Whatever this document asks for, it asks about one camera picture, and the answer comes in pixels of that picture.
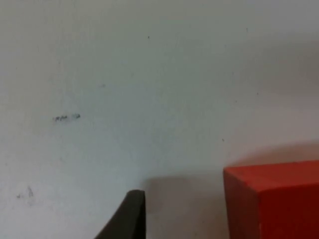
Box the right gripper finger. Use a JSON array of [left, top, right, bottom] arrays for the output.
[[94, 189, 147, 239]]

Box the red cube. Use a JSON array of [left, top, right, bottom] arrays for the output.
[[223, 160, 319, 239]]

